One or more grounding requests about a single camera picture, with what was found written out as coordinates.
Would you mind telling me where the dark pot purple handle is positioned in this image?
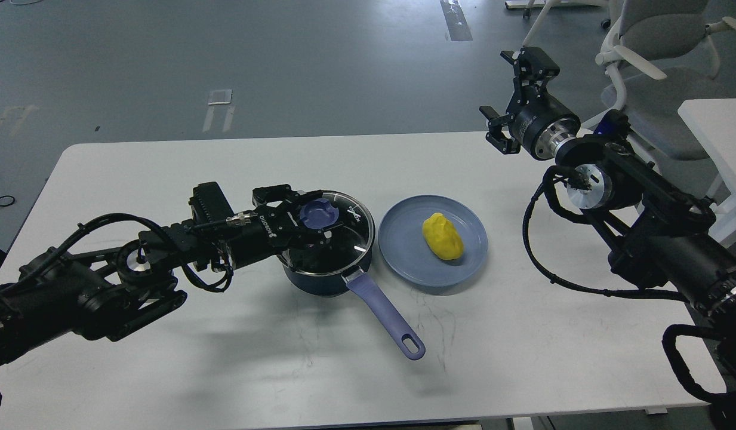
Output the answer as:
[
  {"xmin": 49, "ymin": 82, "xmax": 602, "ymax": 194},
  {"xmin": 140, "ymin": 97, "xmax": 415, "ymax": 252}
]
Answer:
[{"xmin": 278, "ymin": 245, "xmax": 426, "ymax": 360}]

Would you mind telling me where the white chair base with casters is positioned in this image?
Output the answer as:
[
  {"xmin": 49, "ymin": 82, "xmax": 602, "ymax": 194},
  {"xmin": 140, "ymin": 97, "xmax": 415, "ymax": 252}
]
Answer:
[{"xmin": 505, "ymin": 0, "xmax": 613, "ymax": 30}]

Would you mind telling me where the grey office chair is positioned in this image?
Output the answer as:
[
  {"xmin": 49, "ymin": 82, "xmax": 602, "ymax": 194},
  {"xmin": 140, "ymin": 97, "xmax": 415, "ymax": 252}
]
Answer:
[{"xmin": 595, "ymin": 1, "xmax": 736, "ymax": 204}]

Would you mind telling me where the glass pot lid blue knob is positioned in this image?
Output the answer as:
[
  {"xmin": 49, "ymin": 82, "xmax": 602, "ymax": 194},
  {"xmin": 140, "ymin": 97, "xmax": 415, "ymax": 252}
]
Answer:
[{"xmin": 276, "ymin": 190, "xmax": 377, "ymax": 277}]

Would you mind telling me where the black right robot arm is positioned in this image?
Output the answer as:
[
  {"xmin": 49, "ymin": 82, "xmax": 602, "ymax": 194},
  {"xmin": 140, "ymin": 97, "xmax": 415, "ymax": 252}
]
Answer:
[{"xmin": 479, "ymin": 47, "xmax": 736, "ymax": 429}]

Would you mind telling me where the white side table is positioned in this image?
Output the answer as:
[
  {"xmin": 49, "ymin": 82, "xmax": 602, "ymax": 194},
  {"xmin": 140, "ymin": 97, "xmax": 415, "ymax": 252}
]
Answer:
[{"xmin": 677, "ymin": 99, "xmax": 736, "ymax": 247}]

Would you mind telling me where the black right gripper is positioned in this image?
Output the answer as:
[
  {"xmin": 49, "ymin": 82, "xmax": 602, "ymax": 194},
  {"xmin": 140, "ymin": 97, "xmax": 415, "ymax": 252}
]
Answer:
[{"xmin": 479, "ymin": 47, "xmax": 581, "ymax": 161}]

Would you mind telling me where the blue plate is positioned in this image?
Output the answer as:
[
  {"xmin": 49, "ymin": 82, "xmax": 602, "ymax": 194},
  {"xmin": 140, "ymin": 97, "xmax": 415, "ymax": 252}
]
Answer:
[{"xmin": 378, "ymin": 194, "xmax": 489, "ymax": 288}]

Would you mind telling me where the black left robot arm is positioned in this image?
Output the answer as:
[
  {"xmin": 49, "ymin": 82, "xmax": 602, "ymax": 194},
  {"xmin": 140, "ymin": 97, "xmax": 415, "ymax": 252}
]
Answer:
[{"xmin": 0, "ymin": 182, "xmax": 341, "ymax": 367}]

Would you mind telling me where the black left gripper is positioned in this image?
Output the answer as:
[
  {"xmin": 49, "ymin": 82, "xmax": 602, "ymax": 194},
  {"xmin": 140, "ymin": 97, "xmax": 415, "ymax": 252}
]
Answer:
[{"xmin": 227, "ymin": 185, "xmax": 347, "ymax": 272}]

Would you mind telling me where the yellow potato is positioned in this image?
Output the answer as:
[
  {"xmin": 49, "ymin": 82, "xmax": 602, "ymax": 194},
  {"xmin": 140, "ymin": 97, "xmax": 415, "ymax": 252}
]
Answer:
[{"xmin": 421, "ymin": 212, "xmax": 465, "ymax": 261}]

